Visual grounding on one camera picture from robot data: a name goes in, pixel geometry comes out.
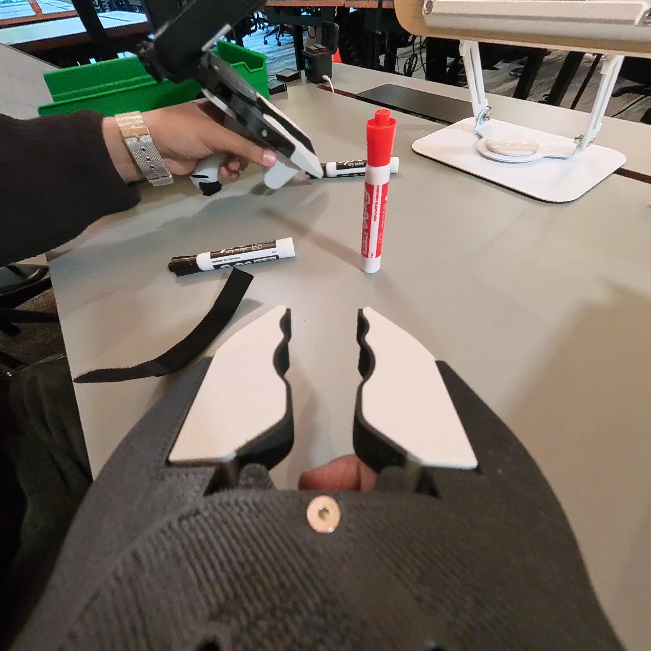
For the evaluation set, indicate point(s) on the person's left hand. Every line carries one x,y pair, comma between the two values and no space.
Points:
193,137

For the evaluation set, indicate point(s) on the metal band wristwatch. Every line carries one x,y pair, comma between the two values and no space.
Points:
145,152

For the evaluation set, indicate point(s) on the black desk pad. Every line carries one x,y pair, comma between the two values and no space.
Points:
417,101

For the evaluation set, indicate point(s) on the red dry erase marker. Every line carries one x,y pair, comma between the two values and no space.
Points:
376,203

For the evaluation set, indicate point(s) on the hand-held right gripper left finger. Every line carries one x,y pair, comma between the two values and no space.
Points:
239,402

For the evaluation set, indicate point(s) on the black office chair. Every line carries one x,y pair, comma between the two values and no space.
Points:
20,277

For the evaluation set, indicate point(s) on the person's right hand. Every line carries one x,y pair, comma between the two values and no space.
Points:
330,475

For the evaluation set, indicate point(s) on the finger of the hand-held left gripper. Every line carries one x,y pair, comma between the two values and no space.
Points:
300,157
285,122

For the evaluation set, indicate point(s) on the green plastic bin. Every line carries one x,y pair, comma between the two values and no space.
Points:
101,86

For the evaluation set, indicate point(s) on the wooden clipboard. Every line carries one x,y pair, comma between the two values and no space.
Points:
407,15

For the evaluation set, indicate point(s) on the small black battery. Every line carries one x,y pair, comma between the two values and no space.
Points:
277,87
287,76

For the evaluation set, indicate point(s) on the black charging dock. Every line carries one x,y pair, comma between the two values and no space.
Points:
315,63

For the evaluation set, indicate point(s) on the white tablet stand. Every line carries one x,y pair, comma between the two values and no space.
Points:
534,173

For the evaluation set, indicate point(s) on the person's left forearm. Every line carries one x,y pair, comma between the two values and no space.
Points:
51,178

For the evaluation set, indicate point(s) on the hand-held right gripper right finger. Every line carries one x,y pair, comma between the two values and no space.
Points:
412,402

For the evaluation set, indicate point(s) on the black dry erase marker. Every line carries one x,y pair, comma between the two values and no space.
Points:
244,254
356,168

